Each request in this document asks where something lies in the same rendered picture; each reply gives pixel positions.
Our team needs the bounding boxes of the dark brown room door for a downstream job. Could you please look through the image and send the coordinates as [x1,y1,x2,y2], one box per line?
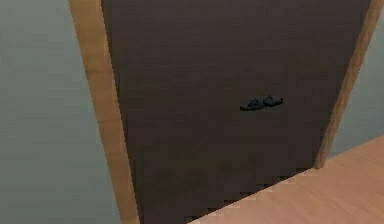
[67,0,384,224]

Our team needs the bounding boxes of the black door handle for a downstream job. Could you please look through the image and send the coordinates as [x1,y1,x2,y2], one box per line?
[239,94,284,112]

